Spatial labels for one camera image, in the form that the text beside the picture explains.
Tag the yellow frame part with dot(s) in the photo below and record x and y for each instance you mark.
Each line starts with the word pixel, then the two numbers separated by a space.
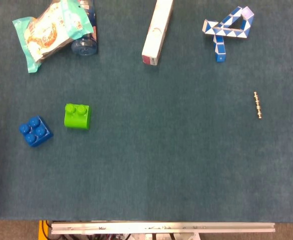
pixel 40 230

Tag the green toy brick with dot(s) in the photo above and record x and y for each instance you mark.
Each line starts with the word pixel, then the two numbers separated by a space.
pixel 77 118

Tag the teal snack bag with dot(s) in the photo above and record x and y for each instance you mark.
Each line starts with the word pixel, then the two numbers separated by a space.
pixel 50 31

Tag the aluminium frame rail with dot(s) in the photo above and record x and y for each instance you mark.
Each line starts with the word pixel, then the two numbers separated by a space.
pixel 161 228

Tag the blue plastic water bottle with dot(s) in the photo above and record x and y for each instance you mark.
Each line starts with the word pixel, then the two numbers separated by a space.
pixel 86 41

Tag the blue white snake puzzle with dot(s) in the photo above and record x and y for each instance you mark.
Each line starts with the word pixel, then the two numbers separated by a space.
pixel 226 28

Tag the blue toy brick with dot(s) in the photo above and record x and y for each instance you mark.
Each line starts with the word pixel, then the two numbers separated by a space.
pixel 35 131

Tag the long white cardboard box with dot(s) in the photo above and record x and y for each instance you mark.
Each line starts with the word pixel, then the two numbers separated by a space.
pixel 156 32

